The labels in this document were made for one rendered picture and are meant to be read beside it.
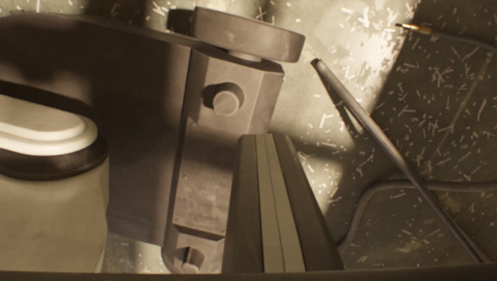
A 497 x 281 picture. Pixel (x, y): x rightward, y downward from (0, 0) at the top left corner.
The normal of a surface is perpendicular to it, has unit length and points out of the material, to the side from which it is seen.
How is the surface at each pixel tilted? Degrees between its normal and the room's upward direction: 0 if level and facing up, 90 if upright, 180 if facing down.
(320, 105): 0
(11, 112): 90
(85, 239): 90
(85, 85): 0
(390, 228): 0
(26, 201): 90
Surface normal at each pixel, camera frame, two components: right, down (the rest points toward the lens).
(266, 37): 0.26, 0.44
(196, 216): -0.06, 0.41
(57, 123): 0.25, -0.88
